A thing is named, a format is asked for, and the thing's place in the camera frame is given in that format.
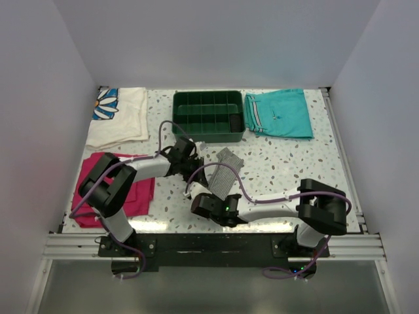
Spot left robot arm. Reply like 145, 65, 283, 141
72, 137, 204, 256

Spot grey striped underwear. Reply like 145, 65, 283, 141
209, 147, 244, 200

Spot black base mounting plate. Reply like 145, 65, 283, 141
96, 232, 330, 274

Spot black item in tray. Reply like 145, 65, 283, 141
229, 114, 242, 133

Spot teal folded shorts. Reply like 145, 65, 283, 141
244, 89, 314, 140

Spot green divided plastic tray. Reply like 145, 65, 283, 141
172, 90, 246, 143

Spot pink folded cloth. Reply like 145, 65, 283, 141
71, 152, 155, 228

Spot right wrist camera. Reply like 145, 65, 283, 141
183, 182, 210, 200

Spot cream daisy print shirt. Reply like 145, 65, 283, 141
86, 87, 149, 150

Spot aluminium frame rail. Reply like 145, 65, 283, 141
320, 88, 386, 261

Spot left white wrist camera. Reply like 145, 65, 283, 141
194, 141, 207, 150

